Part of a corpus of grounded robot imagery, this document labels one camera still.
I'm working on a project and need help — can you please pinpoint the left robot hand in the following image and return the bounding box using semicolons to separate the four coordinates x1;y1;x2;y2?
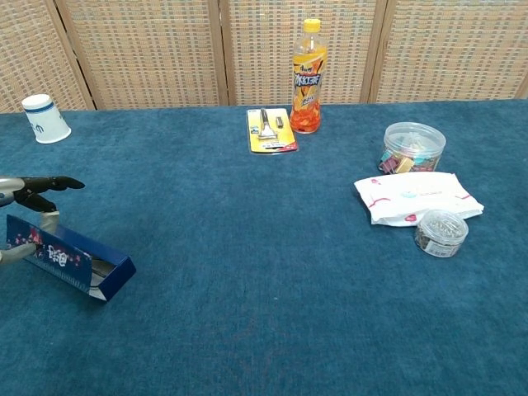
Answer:
0;175;87;266

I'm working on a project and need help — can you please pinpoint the blue cardboard glasses box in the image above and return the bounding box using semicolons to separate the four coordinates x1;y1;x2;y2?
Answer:
5;214;138;303

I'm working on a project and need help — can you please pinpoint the white paper cup blue band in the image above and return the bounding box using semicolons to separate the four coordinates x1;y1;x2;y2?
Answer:
21;93;73;145

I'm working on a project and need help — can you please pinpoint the woven wooden folding screen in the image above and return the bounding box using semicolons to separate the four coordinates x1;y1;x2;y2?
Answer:
0;0;528;114

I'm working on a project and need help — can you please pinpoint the razor in yellow blister pack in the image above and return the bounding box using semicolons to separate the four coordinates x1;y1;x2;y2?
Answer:
246;107;299;155

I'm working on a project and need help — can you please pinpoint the blue tablecloth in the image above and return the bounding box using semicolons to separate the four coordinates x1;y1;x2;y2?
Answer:
0;98;528;396

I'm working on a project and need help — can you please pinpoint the orange iced tea bottle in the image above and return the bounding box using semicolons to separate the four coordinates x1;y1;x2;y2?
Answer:
289;17;328;135

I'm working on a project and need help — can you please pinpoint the clear jar of binder clips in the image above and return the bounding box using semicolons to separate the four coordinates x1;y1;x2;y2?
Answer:
376;121;447;176

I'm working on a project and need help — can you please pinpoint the white tissue pack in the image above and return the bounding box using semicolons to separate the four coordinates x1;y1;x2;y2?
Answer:
353;171;485;229

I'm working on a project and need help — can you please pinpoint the clear jar of paper clips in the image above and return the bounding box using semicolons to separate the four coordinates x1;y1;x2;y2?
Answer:
413;208;470;259

